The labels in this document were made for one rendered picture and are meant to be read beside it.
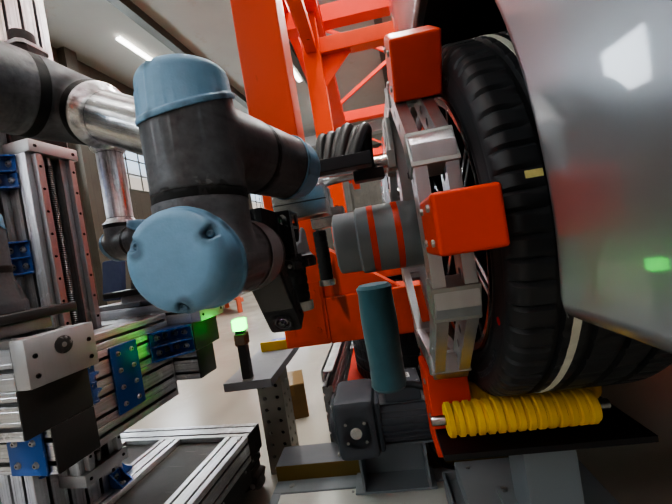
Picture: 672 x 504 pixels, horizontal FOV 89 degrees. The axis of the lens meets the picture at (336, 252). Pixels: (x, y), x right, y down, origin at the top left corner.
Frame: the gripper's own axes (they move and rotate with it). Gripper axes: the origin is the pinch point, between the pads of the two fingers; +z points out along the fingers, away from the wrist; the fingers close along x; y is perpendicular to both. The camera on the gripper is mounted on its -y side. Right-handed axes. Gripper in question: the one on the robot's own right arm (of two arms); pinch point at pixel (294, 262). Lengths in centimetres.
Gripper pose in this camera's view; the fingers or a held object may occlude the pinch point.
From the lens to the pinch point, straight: 58.5
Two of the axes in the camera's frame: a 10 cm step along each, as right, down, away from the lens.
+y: -1.6, -9.9, -0.1
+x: -9.8, 1.6, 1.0
